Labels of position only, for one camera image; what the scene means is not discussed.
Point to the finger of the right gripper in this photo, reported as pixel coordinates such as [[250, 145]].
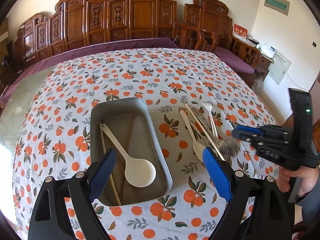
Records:
[[244, 136], [248, 129]]

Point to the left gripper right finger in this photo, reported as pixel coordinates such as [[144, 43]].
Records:
[[255, 207]]

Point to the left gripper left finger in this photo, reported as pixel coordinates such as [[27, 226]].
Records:
[[50, 219]]

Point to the metal spoon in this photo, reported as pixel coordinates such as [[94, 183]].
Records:
[[233, 147]]

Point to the large white plastic spoon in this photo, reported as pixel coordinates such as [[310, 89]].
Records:
[[138, 172]]

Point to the right forearm grey sleeve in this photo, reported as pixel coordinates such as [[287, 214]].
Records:
[[309, 205]]

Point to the right hand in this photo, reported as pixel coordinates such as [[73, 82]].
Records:
[[308, 179]]

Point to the metal fork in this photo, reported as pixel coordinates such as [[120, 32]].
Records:
[[220, 143]]

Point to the white plastic fork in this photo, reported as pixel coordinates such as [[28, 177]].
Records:
[[209, 107]]

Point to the wooden side table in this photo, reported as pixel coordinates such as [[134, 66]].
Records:
[[263, 65]]

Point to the purple armchair cushion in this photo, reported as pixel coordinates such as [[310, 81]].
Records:
[[233, 61]]

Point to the orange patterned tablecloth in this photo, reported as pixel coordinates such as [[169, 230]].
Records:
[[55, 138]]

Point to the grey metal tray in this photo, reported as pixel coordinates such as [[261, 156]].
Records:
[[143, 145]]

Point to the carved wooden armchair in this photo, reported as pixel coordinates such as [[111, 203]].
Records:
[[212, 16]]

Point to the glass table cover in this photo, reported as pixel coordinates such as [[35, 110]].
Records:
[[17, 106]]

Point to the purple sofa cushion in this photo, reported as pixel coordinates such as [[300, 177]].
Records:
[[163, 42]]

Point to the carved wooden sofa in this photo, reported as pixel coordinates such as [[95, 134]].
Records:
[[82, 23]]

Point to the white wall panel box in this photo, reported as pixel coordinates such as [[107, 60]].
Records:
[[278, 69]]

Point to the green wall electrical box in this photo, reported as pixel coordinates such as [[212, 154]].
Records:
[[281, 6]]

